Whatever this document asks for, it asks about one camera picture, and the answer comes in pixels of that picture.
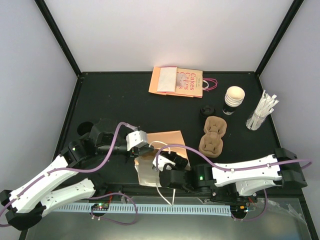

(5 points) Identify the orange paper bag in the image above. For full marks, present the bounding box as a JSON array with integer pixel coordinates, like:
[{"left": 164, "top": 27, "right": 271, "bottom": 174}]
[{"left": 133, "top": 129, "right": 190, "bottom": 207}]

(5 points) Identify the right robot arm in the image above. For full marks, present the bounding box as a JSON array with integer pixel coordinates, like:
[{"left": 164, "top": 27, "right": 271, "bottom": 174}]
[{"left": 152, "top": 148, "right": 308, "bottom": 204}]

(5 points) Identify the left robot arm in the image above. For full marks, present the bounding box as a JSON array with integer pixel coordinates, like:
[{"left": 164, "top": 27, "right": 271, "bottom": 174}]
[{"left": 0, "top": 119, "right": 154, "bottom": 231}]

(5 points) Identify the stack of black lids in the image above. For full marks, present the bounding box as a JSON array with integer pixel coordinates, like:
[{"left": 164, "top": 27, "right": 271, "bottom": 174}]
[{"left": 199, "top": 105, "right": 216, "bottom": 119}]

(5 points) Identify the orange flat bag stack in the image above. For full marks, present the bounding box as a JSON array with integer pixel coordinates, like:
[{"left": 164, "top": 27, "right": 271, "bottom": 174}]
[{"left": 148, "top": 66, "right": 178, "bottom": 95}]

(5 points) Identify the Cakes printed paper bag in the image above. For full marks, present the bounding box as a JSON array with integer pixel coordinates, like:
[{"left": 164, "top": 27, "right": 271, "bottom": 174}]
[{"left": 164, "top": 68, "right": 218, "bottom": 98}]

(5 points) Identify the jar of white stirrers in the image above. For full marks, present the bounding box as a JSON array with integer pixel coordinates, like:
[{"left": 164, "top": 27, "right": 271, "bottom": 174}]
[{"left": 246, "top": 90, "right": 279, "bottom": 131}]

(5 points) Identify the stack of paper cups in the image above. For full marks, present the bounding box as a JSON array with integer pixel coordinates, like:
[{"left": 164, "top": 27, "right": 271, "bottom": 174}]
[{"left": 222, "top": 86, "right": 245, "bottom": 115}]

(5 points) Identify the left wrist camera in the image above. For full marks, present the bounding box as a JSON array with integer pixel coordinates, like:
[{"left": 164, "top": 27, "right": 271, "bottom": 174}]
[{"left": 125, "top": 130, "right": 148, "bottom": 151}]

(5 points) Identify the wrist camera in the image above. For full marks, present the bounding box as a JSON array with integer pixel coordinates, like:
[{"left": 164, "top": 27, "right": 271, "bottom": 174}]
[
  {"left": 152, "top": 155, "right": 176, "bottom": 172},
  {"left": 125, "top": 130, "right": 148, "bottom": 151}
]

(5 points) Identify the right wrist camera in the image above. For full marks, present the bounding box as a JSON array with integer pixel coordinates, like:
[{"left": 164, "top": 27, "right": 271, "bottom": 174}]
[{"left": 152, "top": 155, "right": 176, "bottom": 172}]

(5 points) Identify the light blue cable duct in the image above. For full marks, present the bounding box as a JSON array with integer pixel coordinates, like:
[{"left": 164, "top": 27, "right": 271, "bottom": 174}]
[{"left": 55, "top": 202, "right": 231, "bottom": 217}]

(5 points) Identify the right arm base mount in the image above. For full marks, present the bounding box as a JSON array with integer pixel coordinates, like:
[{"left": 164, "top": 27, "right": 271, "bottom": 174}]
[{"left": 209, "top": 184, "right": 258, "bottom": 205}]

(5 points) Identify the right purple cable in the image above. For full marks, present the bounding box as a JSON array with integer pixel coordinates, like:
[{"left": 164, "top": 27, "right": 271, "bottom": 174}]
[{"left": 153, "top": 144, "right": 313, "bottom": 223}]

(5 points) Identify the black frame post left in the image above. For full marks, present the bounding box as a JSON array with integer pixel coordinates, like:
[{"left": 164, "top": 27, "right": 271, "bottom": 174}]
[{"left": 34, "top": 0, "right": 82, "bottom": 77}]

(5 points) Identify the black frame post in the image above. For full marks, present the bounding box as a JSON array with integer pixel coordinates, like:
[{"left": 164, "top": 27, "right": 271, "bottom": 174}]
[
  {"left": 34, "top": 0, "right": 82, "bottom": 77},
  {"left": 255, "top": 0, "right": 304, "bottom": 77}
]

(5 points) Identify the black frame post right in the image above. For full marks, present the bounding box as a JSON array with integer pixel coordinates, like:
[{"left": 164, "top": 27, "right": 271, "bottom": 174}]
[{"left": 255, "top": 0, "right": 304, "bottom": 77}]

